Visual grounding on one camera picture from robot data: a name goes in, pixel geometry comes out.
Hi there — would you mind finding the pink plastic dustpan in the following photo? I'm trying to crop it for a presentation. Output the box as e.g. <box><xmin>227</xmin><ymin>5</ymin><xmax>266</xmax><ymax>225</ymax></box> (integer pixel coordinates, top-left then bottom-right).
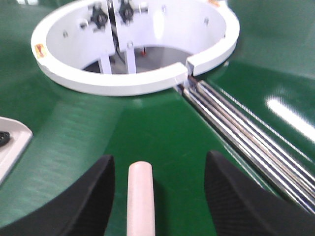
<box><xmin>0</xmin><ymin>117</ymin><xmax>33</xmax><ymax>184</ymax></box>

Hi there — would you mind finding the pink hand brush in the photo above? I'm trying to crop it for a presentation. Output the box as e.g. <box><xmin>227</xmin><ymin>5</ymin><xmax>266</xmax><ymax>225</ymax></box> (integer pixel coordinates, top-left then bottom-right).
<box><xmin>126</xmin><ymin>161</ymin><xmax>156</xmax><ymax>236</ymax></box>

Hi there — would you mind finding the right black bearing mount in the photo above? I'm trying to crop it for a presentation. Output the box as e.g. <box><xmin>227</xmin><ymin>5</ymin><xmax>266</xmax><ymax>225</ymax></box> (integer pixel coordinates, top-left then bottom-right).
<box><xmin>118</xmin><ymin>0</ymin><xmax>148</xmax><ymax>25</ymax></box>

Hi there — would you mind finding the left black bearing mount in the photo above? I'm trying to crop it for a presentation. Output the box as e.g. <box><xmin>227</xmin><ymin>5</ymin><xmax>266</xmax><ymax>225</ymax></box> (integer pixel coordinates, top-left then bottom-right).
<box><xmin>88</xmin><ymin>4</ymin><xmax>108</xmax><ymax>32</ymax></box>

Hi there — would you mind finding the near steel roller strip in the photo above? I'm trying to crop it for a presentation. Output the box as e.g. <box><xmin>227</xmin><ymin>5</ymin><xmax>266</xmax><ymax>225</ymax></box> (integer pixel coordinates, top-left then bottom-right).
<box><xmin>174</xmin><ymin>77</ymin><xmax>315</xmax><ymax>213</ymax></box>

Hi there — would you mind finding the black bearing mount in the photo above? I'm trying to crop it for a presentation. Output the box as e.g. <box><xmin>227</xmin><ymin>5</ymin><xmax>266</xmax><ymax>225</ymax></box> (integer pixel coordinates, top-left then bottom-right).
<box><xmin>88</xmin><ymin>4</ymin><xmax>108</xmax><ymax>32</ymax></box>
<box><xmin>118</xmin><ymin>0</ymin><xmax>148</xmax><ymax>25</ymax></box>

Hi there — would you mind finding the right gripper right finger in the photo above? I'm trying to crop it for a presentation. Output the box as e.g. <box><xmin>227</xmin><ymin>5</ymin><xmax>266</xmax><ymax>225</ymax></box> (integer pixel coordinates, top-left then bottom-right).
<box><xmin>204</xmin><ymin>150</ymin><xmax>315</xmax><ymax>236</ymax></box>

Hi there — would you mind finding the green conveyor belt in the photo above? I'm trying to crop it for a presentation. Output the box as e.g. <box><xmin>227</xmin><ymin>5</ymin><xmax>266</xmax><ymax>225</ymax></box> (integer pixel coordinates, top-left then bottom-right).
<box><xmin>0</xmin><ymin>0</ymin><xmax>315</xmax><ymax>236</ymax></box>

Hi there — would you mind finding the white central ring housing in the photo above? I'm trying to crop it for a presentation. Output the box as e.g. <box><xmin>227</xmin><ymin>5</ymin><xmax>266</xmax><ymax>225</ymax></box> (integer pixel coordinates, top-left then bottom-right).
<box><xmin>31</xmin><ymin>0</ymin><xmax>240</xmax><ymax>96</ymax></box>

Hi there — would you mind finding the black cable bundle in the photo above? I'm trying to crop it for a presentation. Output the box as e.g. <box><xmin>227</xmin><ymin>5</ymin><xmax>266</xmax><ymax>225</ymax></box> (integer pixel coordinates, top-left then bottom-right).
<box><xmin>0</xmin><ymin>131</ymin><xmax>11</xmax><ymax>148</ymax></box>

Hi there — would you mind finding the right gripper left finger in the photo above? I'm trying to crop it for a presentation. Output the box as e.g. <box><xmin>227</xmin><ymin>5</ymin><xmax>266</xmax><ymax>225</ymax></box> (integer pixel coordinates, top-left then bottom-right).
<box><xmin>0</xmin><ymin>155</ymin><xmax>115</xmax><ymax>236</ymax></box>

